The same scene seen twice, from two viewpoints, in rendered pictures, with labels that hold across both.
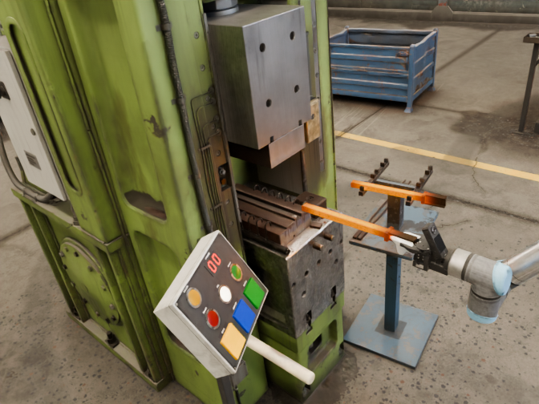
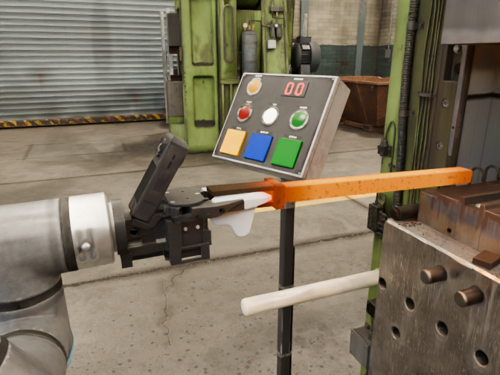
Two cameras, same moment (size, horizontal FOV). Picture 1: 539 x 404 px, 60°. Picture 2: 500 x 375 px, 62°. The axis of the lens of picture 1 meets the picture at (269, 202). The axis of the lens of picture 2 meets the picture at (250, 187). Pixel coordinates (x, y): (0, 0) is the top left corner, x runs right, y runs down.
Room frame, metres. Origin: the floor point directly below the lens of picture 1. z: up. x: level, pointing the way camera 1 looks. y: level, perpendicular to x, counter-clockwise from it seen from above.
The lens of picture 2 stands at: (1.48, -0.92, 1.25)
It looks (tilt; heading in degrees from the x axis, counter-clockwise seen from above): 18 degrees down; 114
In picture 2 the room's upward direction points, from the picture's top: straight up
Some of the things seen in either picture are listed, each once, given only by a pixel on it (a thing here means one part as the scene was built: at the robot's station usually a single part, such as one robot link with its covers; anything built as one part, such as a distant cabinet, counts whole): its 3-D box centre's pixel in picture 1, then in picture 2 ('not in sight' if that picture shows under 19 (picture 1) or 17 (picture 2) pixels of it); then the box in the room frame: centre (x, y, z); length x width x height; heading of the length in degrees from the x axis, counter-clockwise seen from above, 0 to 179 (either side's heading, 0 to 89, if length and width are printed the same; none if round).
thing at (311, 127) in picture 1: (311, 120); not in sight; (1.86, -0.22, 1.27); 0.09 x 0.02 x 0.17; 135
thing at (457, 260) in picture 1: (459, 263); (95, 231); (1.12, -0.57, 1.04); 0.10 x 0.05 x 0.09; 135
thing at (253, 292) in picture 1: (253, 293); (287, 153); (1.14, 0.09, 1.01); 0.07 x 0.05 x 0.07; 160
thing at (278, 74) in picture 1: (245, 68); not in sight; (1.72, 0.03, 1.56); 0.42 x 0.39 x 0.40; 45
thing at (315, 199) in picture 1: (310, 204); not in sight; (1.71, -0.17, 0.95); 0.12 x 0.08 x 0.06; 45
